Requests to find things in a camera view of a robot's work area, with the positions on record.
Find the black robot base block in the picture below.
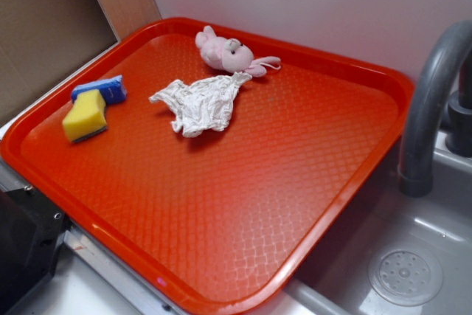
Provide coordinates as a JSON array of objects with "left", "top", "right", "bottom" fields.
[{"left": 1, "top": 189, "right": 69, "bottom": 314}]

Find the blue sponge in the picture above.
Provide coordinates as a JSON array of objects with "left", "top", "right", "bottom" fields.
[{"left": 71, "top": 75, "right": 128, "bottom": 105}]

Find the yellow sponge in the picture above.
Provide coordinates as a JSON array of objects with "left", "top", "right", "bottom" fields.
[{"left": 62, "top": 89, "right": 108, "bottom": 142}]

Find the orange plastic tray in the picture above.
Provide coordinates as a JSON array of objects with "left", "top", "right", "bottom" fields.
[{"left": 1, "top": 18, "right": 413, "bottom": 314}]

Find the white crumpled cloth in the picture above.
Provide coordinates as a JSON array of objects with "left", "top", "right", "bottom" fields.
[{"left": 149, "top": 72, "right": 252, "bottom": 138}]

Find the pink plush bunny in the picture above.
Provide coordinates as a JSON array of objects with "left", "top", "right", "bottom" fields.
[{"left": 195, "top": 25, "right": 281, "bottom": 77}]

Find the grey curved faucet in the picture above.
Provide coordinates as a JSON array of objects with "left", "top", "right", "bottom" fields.
[{"left": 398, "top": 20, "right": 471, "bottom": 197}]

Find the grey plastic sink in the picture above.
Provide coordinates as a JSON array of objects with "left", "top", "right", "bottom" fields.
[{"left": 283, "top": 128, "right": 472, "bottom": 315}]

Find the sink drain strainer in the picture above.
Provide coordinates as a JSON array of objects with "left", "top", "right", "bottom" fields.
[{"left": 368, "top": 243, "right": 443, "bottom": 307}]

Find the brown cardboard panel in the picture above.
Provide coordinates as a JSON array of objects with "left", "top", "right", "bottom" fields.
[{"left": 1, "top": 0, "right": 117, "bottom": 124}]

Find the black faucet handle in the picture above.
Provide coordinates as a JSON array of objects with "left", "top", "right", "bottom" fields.
[{"left": 445, "top": 45, "right": 471, "bottom": 158}]

